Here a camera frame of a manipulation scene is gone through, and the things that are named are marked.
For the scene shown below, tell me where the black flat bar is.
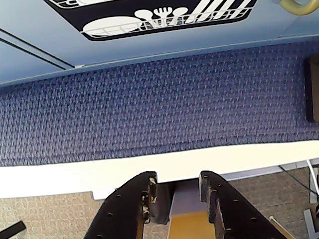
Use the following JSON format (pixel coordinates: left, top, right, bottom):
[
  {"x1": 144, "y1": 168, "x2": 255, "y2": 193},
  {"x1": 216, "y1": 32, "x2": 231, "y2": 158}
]
[{"x1": 0, "y1": 221, "x2": 27, "y2": 238}]

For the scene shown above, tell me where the thin black cable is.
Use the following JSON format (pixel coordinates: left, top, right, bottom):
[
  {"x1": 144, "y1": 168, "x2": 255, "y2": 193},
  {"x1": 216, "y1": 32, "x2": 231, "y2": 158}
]
[{"x1": 278, "y1": 164, "x2": 319, "y2": 196}]

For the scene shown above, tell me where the yellow wooden board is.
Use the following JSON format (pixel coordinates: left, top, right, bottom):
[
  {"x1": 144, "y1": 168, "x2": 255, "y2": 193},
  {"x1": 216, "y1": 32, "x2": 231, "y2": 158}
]
[{"x1": 169, "y1": 211, "x2": 209, "y2": 239}]

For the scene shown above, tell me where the blue dishwasher print cabinet door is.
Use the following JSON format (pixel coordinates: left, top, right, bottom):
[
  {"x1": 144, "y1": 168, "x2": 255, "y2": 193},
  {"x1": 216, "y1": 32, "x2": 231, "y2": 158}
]
[{"x1": 0, "y1": 0, "x2": 319, "y2": 69}]

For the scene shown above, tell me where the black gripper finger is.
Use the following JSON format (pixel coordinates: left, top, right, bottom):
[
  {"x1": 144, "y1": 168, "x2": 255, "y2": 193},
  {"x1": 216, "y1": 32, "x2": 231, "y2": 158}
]
[
  {"x1": 87, "y1": 170, "x2": 159, "y2": 239},
  {"x1": 198, "y1": 170, "x2": 285, "y2": 239}
]

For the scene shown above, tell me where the grey table leg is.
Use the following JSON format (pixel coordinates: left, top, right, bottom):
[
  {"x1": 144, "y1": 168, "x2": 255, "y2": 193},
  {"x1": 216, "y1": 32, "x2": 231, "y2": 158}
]
[{"x1": 170, "y1": 180, "x2": 208, "y2": 217}]

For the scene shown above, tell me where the gold cabinet door handle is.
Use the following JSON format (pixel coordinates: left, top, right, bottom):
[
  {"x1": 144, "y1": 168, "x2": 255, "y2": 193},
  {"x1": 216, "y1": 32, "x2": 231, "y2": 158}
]
[{"x1": 279, "y1": 0, "x2": 319, "y2": 16}]

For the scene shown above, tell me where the white cable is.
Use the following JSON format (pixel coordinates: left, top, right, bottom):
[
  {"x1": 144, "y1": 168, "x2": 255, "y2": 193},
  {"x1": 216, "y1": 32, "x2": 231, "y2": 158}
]
[{"x1": 307, "y1": 159, "x2": 319, "y2": 196}]

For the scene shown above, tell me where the dark brown block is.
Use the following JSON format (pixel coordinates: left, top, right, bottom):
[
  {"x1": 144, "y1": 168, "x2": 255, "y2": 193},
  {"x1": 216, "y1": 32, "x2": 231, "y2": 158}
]
[{"x1": 305, "y1": 55, "x2": 319, "y2": 122}]

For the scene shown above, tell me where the grey metal stand leg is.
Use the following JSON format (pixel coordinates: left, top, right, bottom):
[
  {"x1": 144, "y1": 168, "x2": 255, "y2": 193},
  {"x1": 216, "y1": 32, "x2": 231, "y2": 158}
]
[{"x1": 302, "y1": 208, "x2": 319, "y2": 239}]

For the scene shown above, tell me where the blue toy kitchen body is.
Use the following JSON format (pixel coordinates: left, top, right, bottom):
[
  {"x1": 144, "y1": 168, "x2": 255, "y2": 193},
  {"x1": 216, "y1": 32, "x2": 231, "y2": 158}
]
[{"x1": 0, "y1": 29, "x2": 319, "y2": 87}]

